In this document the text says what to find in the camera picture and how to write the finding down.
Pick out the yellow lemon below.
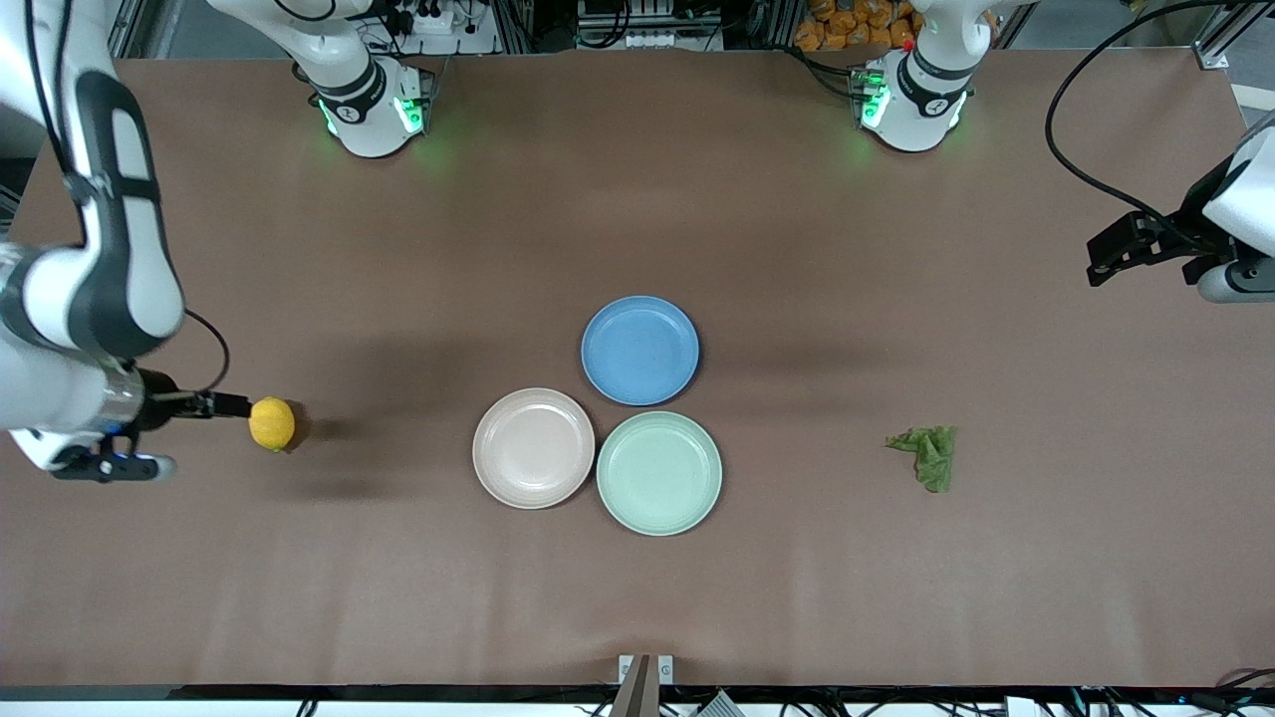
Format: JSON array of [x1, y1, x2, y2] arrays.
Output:
[[248, 396, 297, 453]]

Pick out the green lettuce leaf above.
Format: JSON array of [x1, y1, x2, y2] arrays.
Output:
[[885, 425, 959, 494]]

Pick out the beige round plate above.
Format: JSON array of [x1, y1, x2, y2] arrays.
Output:
[[472, 387, 597, 511]]

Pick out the orange snack packets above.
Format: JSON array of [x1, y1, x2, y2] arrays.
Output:
[[795, 0, 915, 53]]

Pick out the blue round plate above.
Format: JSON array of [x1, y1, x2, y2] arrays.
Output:
[[581, 295, 701, 407]]

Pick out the green round plate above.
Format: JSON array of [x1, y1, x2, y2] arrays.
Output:
[[596, 410, 723, 537]]

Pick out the brown table cover sheet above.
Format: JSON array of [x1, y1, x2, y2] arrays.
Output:
[[0, 48, 1275, 688]]

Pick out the white power strip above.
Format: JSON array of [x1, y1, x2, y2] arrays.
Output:
[[383, 0, 499, 56]]

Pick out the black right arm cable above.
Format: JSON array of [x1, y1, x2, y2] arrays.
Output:
[[22, 0, 232, 397]]

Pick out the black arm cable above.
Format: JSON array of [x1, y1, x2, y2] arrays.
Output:
[[22, 0, 232, 397], [1044, 0, 1236, 255]]

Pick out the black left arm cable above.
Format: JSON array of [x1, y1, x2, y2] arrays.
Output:
[[1044, 0, 1236, 255]]

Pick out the aluminium frame post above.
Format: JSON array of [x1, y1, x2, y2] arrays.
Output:
[[1193, 0, 1275, 71]]

